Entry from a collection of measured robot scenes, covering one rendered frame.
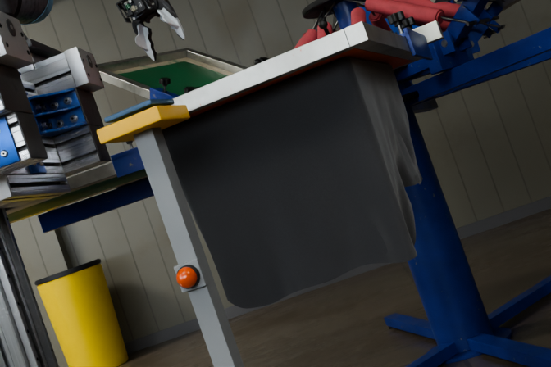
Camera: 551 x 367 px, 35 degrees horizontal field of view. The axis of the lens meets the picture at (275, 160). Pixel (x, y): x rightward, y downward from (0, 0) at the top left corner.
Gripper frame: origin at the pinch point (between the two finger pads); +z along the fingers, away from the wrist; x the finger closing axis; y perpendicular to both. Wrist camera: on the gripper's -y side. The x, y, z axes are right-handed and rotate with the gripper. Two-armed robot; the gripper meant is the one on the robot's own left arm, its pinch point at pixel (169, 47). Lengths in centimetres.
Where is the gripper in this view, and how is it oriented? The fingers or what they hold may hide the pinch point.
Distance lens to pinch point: 210.3
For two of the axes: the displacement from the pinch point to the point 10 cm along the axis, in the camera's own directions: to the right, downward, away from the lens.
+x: 7.9, -5.1, -3.4
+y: -3.6, 0.6, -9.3
